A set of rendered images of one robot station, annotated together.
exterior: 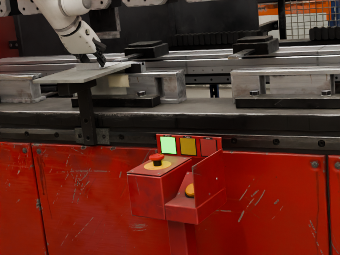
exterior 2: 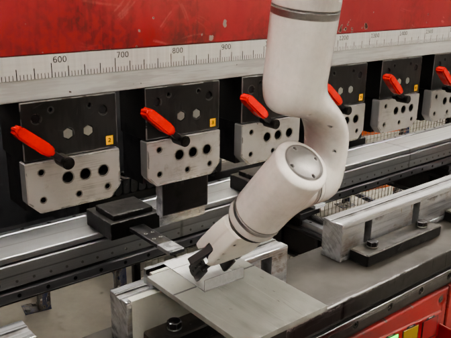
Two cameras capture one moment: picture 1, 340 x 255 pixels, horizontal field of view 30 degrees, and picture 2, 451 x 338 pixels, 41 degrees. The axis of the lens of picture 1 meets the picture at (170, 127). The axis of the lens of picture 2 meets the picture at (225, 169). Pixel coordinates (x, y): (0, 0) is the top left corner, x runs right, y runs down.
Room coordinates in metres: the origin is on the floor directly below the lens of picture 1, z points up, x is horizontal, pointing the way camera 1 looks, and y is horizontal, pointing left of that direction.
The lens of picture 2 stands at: (1.57, 1.09, 1.51)
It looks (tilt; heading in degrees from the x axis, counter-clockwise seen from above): 18 degrees down; 292
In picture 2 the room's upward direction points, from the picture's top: 1 degrees clockwise
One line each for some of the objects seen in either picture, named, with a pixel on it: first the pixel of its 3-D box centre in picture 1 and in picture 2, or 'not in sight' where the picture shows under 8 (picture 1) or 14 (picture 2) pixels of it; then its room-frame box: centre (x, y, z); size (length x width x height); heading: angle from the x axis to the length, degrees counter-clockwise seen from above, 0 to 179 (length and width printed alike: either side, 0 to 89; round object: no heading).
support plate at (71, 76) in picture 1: (83, 73); (233, 292); (1.91, 0.24, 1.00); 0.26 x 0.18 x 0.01; 152
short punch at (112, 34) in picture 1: (104, 23); (182, 195); (2.04, 0.17, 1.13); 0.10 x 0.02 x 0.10; 62
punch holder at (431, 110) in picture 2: not in sight; (434, 83); (1.67, -0.51, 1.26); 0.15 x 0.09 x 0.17; 62
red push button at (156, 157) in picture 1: (157, 161); not in sight; (1.58, 0.04, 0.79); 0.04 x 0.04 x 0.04
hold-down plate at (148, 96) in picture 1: (114, 100); (217, 316); (1.97, 0.16, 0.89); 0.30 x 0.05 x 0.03; 62
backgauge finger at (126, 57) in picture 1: (135, 52); (141, 226); (2.17, 0.09, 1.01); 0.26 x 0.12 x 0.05; 152
